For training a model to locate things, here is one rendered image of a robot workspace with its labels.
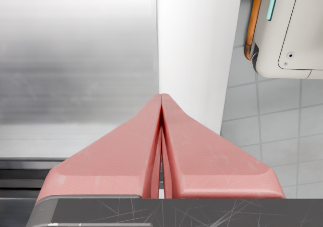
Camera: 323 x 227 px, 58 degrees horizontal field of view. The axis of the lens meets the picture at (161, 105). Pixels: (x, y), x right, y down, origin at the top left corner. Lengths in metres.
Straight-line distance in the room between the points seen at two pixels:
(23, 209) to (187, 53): 0.39
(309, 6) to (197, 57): 0.73
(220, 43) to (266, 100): 1.19
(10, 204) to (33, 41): 0.31
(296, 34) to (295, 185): 1.18
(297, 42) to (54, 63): 0.85
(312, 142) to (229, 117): 0.49
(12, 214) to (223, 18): 0.47
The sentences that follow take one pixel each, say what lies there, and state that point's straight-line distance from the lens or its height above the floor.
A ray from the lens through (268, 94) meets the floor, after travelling 1.50.
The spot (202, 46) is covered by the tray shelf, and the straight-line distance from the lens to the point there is 0.33.
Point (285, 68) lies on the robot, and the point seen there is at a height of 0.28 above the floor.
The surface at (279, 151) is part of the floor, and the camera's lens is 1.77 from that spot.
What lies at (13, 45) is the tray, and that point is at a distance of 0.37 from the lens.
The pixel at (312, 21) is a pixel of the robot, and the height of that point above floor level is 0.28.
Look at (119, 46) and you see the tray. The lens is 0.33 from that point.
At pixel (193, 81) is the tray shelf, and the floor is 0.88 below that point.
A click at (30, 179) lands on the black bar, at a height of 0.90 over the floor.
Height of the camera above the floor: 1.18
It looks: 54 degrees down
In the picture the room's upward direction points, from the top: 178 degrees counter-clockwise
